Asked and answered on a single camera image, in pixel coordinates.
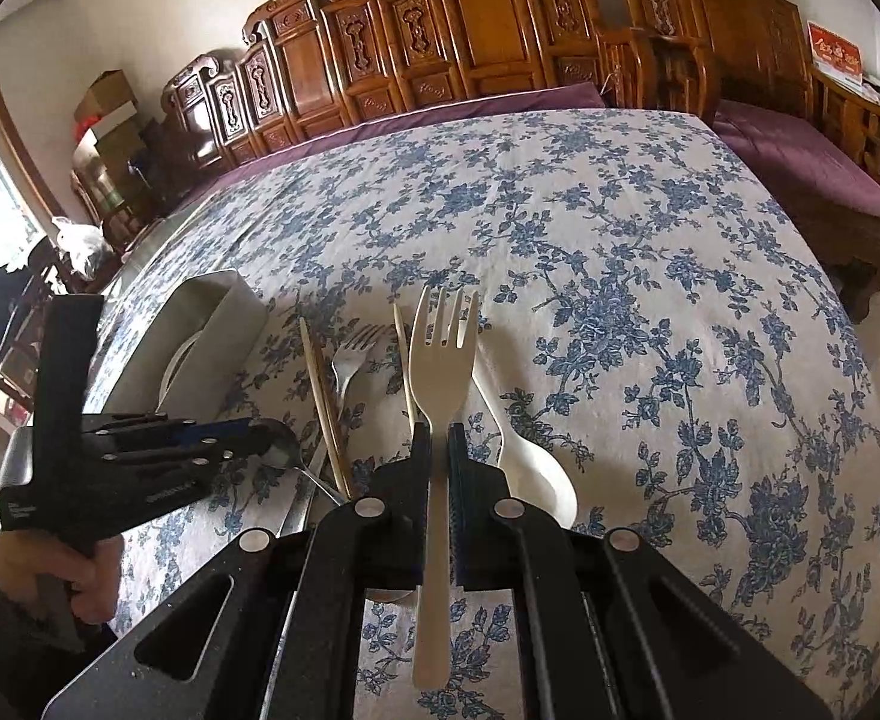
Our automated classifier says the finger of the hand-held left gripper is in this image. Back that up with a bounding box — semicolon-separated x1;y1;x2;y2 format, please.
106;431;283;481
83;412;257;445

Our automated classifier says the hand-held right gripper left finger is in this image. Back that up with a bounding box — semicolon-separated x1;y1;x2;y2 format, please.
42;424;433;720

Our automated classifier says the red sign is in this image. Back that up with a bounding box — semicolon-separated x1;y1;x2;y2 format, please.
807;21;865;85

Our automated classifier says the carved wooden bench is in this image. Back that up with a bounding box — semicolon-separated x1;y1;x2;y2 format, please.
161;0;621;173

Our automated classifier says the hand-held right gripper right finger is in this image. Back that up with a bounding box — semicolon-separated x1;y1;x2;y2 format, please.
449;422;835;720

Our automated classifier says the metal fork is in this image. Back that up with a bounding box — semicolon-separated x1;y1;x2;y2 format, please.
309;324;388;481

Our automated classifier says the person's left hand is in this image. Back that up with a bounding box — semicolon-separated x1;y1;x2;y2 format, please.
0;525;122;627

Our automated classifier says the carved wooden armchair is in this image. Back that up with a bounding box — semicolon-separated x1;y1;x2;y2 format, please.
597;0;880;316

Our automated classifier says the purple armchair cushion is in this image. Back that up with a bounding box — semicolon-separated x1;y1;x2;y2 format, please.
710;101;880;218

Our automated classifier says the metal spoon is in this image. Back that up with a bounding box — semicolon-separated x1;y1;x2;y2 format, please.
256;420;347;507

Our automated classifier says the blue floral tablecloth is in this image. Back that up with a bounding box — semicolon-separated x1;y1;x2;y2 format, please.
83;106;880;720

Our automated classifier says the wooden cabinet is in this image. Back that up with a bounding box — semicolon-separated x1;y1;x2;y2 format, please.
71;120;178;250

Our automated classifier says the long purple bench cushion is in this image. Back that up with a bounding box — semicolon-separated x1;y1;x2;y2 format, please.
177;82;610;203

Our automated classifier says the wooden chopstick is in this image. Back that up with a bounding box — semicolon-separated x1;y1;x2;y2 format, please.
393;305;420;428
299;317;352;500

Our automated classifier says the silver knife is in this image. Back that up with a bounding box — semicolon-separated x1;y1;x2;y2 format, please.
472;349;578;526

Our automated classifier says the white plastic bag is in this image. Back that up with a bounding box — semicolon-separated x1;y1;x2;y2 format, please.
51;216;107;275

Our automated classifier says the metal tray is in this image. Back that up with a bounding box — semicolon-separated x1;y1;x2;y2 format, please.
106;270;268;421

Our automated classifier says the cardboard box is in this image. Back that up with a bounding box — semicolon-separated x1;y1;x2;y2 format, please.
72;69;141;145

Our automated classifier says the beige fork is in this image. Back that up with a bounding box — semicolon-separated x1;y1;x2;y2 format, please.
410;285;480;691

